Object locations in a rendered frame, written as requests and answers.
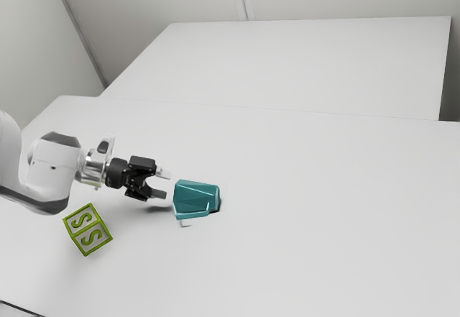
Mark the green letter block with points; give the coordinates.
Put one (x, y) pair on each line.
(86, 230)

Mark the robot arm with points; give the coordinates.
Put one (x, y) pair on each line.
(46, 173)

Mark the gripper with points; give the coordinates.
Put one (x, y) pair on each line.
(124, 175)

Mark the teal faceted mug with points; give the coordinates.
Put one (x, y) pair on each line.
(194, 200)

